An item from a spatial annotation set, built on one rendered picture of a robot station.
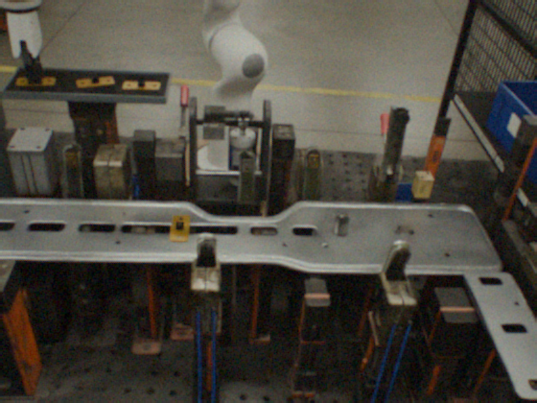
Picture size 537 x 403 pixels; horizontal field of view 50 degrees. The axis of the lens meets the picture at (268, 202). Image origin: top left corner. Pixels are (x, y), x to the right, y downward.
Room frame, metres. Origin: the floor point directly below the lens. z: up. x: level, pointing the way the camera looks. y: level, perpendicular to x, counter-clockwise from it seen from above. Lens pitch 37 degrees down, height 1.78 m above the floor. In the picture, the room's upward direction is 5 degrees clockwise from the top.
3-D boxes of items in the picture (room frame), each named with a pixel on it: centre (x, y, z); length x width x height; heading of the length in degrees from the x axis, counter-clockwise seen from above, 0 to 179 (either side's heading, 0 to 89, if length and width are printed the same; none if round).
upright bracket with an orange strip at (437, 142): (1.13, -0.37, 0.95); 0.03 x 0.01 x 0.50; 96
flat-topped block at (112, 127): (1.23, 0.44, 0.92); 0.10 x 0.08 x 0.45; 96
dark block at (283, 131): (1.16, -0.02, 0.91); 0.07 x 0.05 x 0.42; 6
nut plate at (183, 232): (0.92, 0.18, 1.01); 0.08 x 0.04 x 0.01; 6
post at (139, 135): (1.12, 0.30, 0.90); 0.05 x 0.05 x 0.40; 6
